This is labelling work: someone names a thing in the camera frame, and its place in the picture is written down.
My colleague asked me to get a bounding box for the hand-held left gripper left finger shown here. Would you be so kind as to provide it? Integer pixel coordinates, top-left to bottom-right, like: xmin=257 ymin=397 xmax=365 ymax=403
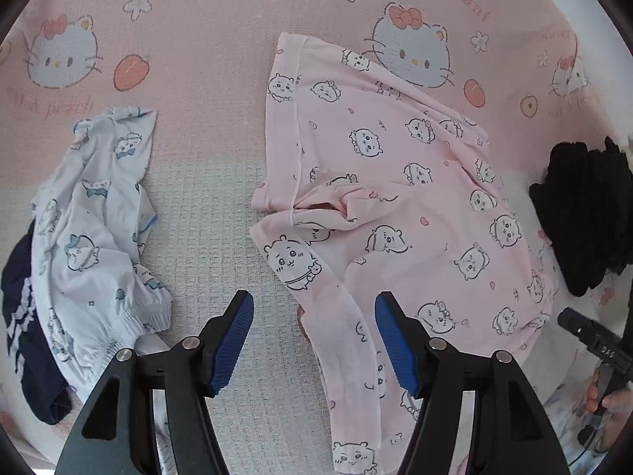
xmin=53 ymin=289 xmax=255 ymax=475

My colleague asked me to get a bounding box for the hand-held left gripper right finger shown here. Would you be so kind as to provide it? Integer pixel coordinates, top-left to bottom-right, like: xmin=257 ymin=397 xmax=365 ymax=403
xmin=374 ymin=291 xmax=574 ymax=475

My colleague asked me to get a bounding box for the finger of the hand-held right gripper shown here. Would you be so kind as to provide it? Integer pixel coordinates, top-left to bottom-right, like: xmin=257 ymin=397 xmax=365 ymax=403
xmin=557 ymin=307 xmax=595 ymax=343

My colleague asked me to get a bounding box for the pink bear-print pajama top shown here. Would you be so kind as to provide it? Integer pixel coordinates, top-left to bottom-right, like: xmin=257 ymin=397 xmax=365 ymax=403
xmin=248 ymin=31 xmax=563 ymax=475

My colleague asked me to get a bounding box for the person's right hand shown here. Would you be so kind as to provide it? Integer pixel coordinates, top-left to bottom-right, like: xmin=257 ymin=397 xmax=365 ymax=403
xmin=585 ymin=370 xmax=633 ymax=437

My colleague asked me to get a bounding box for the black garment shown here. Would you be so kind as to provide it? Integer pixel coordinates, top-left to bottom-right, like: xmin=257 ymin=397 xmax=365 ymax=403
xmin=528 ymin=135 xmax=633 ymax=298

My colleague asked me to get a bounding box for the pink cat-print blanket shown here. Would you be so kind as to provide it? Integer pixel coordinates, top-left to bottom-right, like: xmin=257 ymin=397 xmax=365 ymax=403
xmin=0 ymin=0 xmax=633 ymax=475

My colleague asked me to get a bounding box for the white bear-print pajama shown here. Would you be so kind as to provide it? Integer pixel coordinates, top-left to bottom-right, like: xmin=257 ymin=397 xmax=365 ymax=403
xmin=28 ymin=105 xmax=175 ymax=397

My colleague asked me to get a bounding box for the navy lace-trimmed skirt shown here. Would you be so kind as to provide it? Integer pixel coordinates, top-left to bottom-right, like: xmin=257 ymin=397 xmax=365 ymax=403
xmin=0 ymin=217 xmax=76 ymax=427

